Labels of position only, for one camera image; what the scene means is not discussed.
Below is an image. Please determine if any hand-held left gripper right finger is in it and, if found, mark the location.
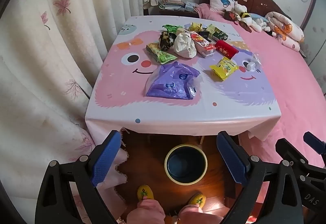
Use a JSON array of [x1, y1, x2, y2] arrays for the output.
[[216, 131, 305, 224]]

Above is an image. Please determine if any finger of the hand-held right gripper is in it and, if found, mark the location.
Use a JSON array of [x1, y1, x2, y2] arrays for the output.
[[275, 138, 326, 181], [303, 131, 326, 156]]

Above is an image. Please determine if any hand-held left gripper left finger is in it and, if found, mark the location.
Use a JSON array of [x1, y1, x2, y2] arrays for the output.
[[35, 130, 128, 224]]

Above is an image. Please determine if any yellow rimmed blue bin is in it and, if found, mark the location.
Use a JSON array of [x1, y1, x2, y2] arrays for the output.
[[164, 144, 207, 185]]

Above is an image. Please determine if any clear plastic wrapper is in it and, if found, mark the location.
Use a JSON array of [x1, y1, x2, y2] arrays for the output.
[[242, 52, 263, 72]]

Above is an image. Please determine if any purple plastic bag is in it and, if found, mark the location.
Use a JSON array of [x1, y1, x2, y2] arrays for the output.
[[145, 62, 202, 100]]

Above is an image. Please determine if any red box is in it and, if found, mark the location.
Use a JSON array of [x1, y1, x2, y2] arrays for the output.
[[215, 40, 238, 59]]

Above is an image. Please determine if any red and white carton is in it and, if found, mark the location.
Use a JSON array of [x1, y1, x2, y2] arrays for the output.
[[190, 31, 217, 58]]

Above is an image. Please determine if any green yellow snack packet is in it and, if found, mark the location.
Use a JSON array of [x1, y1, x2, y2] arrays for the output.
[[146, 43, 178, 65]]

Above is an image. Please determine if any white paper bag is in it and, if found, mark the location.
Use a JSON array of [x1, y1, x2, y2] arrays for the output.
[[174, 32, 198, 59]]

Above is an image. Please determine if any dark green yellow packet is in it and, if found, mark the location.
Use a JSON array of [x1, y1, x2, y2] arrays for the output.
[[206, 24, 228, 41]]

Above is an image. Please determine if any black gold wrapper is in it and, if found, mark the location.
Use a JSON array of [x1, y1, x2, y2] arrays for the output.
[[159, 31, 177, 51]]

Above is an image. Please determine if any yellow wrapper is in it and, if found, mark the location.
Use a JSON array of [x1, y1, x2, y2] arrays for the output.
[[188, 22, 204, 32]]

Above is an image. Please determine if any green wrapper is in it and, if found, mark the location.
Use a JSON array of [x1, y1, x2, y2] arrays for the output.
[[162, 24, 182, 34]]

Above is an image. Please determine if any pink scalloped cloth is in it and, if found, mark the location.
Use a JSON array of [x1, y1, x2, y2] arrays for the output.
[[97, 135, 129, 214]]

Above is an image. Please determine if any person's right leg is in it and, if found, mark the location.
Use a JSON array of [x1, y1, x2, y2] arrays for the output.
[[177, 207, 225, 224]]

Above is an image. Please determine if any person's leg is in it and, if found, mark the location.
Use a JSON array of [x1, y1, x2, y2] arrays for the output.
[[177, 207, 225, 224], [122, 199, 166, 224]]

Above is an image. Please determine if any person's left leg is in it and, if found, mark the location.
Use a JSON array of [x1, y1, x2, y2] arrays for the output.
[[122, 199, 166, 224]]

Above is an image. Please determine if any pink bed sheet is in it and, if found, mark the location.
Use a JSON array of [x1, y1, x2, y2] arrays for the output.
[[196, 3, 326, 204]]

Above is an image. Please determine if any white wardrobe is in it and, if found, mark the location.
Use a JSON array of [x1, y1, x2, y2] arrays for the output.
[[303, 0, 326, 67]]

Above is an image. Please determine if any folded bear printed quilt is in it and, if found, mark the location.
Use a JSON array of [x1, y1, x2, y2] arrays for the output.
[[264, 11, 305, 52]]

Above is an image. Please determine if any white plush toy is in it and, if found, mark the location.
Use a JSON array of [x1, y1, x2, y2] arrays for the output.
[[260, 21, 274, 32]]

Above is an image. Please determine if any cream leaf printed curtain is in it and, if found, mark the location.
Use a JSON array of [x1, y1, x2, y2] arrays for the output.
[[0, 0, 147, 224]]

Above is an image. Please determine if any light blue plush toy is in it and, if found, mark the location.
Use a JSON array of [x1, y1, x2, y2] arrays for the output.
[[251, 13, 270, 25]]

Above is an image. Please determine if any white bee plush dog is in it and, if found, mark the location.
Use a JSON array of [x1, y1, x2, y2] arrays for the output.
[[234, 3, 263, 32]]

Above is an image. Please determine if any brown haired doll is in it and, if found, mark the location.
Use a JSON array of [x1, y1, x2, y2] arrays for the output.
[[221, 7, 252, 33]]

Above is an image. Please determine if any dark wooden nightstand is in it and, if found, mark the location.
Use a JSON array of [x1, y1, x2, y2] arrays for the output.
[[144, 7, 202, 17]]

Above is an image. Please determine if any light blue box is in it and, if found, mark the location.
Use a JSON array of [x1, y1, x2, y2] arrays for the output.
[[183, 1, 200, 12]]

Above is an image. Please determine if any white handbag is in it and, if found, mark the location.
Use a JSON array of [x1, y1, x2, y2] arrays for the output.
[[142, 0, 159, 9]]

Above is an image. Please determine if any pile of books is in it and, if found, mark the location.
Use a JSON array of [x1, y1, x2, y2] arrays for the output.
[[159, 0, 186, 11]]

